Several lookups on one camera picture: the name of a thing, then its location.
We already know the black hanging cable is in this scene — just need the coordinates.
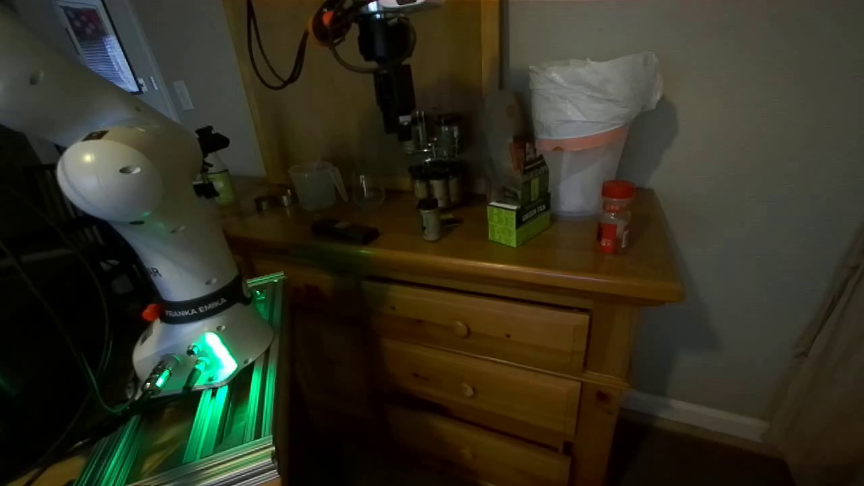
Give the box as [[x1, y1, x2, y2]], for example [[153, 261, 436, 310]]
[[242, 0, 314, 92]]

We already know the wooden dresser drawer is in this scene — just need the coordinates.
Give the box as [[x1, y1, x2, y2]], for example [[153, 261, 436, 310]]
[[376, 338, 582, 439], [385, 401, 574, 486], [360, 277, 594, 374]]

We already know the red lid spice bottle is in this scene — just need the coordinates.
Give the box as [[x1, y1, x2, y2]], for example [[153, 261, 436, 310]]
[[594, 177, 640, 257]]

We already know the small metal object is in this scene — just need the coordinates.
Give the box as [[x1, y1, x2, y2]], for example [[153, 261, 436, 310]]
[[252, 185, 299, 216]]

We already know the green cardboard box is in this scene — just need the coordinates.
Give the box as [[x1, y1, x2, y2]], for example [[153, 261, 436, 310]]
[[484, 145, 557, 251]]

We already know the framed wall picture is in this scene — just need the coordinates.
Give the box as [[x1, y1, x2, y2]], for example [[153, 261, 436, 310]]
[[50, 0, 146, 96]]

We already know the dark brown fuzzy object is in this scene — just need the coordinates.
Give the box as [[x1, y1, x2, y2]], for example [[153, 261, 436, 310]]
[[480, 88, 534, 184]]

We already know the wire spice rack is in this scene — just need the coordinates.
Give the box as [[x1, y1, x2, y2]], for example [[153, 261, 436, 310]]
[[400, 108, 472, 211]]

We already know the clear glass cup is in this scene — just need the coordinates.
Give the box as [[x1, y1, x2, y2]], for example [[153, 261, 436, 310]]
[[346, 165, 388, 207]]

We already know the flat black device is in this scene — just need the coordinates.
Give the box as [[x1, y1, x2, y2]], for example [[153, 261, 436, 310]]
[[307, 216, 384, 249]]

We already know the white wall light switch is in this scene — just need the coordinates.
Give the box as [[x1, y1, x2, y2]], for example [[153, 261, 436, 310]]
[[171, 77, 198, 116]]

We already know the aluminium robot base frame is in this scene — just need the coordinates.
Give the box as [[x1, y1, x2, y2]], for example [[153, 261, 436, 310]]
[[36, 268, 291, 486]]

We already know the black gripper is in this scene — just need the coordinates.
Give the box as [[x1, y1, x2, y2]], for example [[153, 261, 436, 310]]
[[357, 14, 420, 134]]

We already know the wooden dresser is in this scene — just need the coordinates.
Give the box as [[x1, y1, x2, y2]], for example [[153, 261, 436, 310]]
[[218, 173, 685, 486]]

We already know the black top spray bottle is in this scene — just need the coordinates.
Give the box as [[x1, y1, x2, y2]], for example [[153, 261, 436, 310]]
[[191, 123, 237, 211]]

